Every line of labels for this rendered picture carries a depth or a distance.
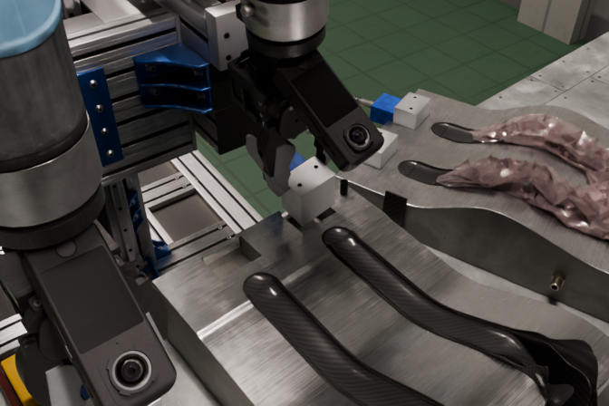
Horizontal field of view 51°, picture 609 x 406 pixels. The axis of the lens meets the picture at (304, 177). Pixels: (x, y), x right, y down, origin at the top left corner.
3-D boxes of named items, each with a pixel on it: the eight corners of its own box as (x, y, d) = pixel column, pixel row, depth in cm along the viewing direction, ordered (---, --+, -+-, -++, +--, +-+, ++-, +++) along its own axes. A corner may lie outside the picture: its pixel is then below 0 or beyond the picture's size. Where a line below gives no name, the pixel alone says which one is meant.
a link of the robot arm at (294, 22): (348, -21, 53) (269, 20, 49) (346, 24, 56) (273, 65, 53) (290, -59, 56) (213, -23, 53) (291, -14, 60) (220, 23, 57)
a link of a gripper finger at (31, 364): (82, 376, 47) (82, 286, 43) (93, 392, 46) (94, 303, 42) (16, 404, 44) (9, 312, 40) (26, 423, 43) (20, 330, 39)
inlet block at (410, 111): (336, 117, 100) (337, 88, 97) (352, 102, 104) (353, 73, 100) (412, 145, 95) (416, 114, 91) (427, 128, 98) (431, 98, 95)
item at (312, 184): (233, 161, 79) (228, 130, 74) (265, 141, 81) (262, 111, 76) (302, 227, 72) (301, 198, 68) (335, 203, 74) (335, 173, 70)
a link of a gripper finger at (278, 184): (255, 169, 73) (265, 104, 67) (287, 200, 70) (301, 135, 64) (232, 178, 72) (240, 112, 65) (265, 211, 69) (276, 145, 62)
